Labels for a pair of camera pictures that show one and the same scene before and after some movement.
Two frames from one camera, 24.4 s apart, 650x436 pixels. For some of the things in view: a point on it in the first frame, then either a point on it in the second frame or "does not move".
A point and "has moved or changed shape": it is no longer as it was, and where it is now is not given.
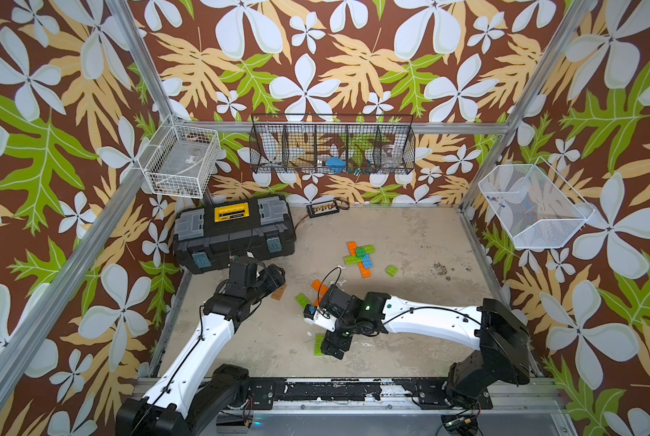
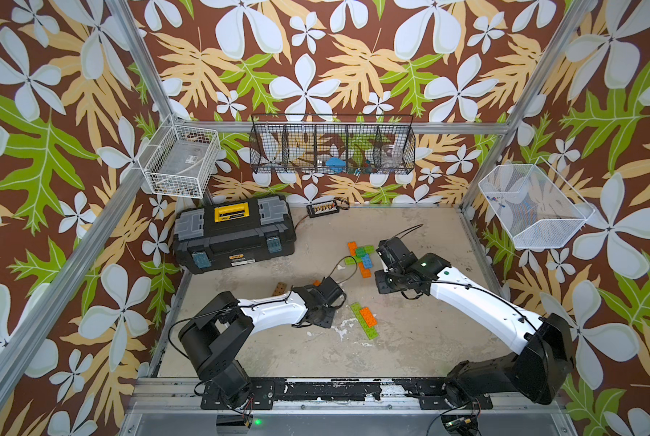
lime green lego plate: x=318 y=341 has moved or changed shape
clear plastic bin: x=535 y=204 does not move
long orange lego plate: x=365 y=272 does not move
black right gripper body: x=337 y=339 → x=389 y=281
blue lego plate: x=367 y=262 does not move
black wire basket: x=336 y=144 does not move
